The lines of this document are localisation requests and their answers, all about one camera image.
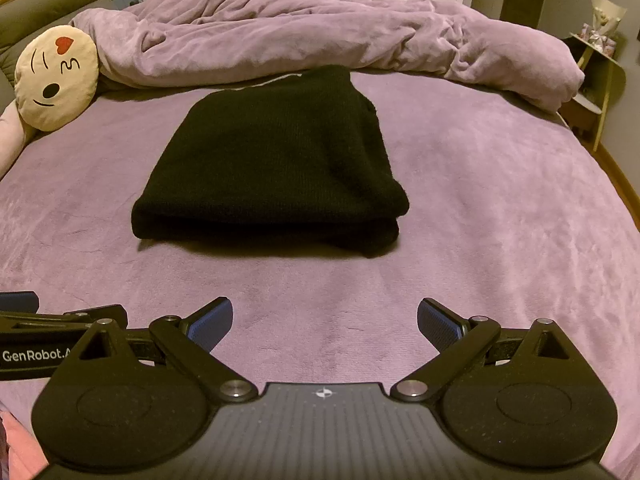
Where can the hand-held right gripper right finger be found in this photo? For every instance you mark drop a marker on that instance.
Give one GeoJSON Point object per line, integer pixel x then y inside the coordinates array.
{"type": "Point", "coordinates": [440, 322]}

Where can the black knit sweater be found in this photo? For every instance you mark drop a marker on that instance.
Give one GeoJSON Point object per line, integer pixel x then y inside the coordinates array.
{"type": "Point", "coordinates": [280, 170]}

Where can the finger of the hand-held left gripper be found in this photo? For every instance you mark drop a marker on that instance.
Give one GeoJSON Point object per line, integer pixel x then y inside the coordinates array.
{"type": "Point", "coordinates": [17, 302]}
{"type": "Point", "coordinates": [45, 322]}

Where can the cream emoji face pillow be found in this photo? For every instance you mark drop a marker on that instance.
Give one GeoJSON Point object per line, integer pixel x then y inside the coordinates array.
{"type": "Point", "coordinates": [57, 77]}

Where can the purple fleece duvet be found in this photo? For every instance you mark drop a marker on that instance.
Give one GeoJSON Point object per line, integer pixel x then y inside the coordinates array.
{"type": "Point", "coordinates": [325, 35]}

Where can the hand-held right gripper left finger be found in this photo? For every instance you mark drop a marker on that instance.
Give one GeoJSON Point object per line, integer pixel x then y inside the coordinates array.
{"type": "Point", "coordinates": [210, 321]}

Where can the person's pink clothing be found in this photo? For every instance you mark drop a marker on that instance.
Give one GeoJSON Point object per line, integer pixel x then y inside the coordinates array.
{"type": "Point", "coordinates": [17, 445]}

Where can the small pink flower ornament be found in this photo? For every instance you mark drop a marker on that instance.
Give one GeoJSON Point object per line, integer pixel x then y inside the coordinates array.
{"type": "Point", "coordinates": [597, 37]}

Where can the grey-green padded headboard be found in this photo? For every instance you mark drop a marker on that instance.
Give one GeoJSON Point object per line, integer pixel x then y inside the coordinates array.
{"type": "Point", "coordinates": [50, 15]}

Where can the cream wrapped bouquet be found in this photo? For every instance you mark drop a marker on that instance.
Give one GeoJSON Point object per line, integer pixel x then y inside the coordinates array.
{"type": "Point", "coordinates": [607, 12]}

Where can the purple bed sheet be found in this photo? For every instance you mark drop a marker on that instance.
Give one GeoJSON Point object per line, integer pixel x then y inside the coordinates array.
{"type": "Point", "coordinates": [500, 210]}

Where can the pink plush toy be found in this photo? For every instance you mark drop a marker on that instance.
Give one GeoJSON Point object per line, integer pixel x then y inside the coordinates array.
{"type": "Point", "coordinates": [12, 135]}

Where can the yellow-green side table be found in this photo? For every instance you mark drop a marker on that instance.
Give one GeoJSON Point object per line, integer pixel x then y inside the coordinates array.
{"type": "Point", "coordinates": [607, 75]}

